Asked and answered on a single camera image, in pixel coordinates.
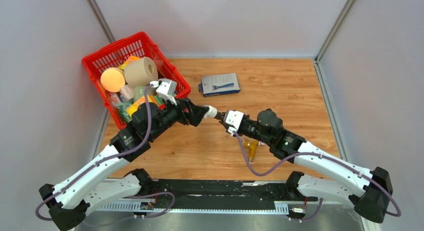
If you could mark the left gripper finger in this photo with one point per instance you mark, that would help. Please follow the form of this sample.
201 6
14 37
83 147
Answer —
192 107
195 118

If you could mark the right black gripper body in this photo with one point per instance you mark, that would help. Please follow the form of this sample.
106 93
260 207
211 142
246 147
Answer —
249 129

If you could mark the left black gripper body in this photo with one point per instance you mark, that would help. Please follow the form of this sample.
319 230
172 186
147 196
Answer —
175 114

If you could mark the white pvc elbow fitting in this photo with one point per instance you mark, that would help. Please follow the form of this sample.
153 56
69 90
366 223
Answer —
211 112

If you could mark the dark grey metal faucet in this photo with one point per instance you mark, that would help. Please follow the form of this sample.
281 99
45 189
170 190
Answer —
220 116

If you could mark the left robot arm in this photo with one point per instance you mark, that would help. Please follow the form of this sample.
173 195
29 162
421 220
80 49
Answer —
72 200

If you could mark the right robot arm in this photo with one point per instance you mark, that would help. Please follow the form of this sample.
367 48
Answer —
368 191

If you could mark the yellow brass tap valve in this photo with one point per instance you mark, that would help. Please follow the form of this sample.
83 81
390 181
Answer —
251 147

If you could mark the yellow orange snack packet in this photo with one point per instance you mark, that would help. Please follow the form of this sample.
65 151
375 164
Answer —
135 106

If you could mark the grey blue razor box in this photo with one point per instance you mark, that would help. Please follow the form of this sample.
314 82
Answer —
219 84

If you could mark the pale green soap bottle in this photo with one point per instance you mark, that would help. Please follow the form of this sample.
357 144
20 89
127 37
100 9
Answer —
138 92

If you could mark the brown toilet paper roll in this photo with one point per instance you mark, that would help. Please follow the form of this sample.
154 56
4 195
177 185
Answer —
141 72

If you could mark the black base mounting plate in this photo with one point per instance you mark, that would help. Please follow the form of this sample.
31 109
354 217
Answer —
219 197

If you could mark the orange round sponge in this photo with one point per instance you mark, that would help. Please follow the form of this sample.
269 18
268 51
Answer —
112 79

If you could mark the red plastic basket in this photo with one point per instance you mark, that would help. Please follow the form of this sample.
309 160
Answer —
115 53

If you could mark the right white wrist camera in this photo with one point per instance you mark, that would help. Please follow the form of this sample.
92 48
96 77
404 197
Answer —
233 117

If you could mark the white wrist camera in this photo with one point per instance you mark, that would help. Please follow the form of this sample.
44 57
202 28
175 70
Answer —
233 117
165 88

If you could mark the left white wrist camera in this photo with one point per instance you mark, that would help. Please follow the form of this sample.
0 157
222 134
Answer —
165 88

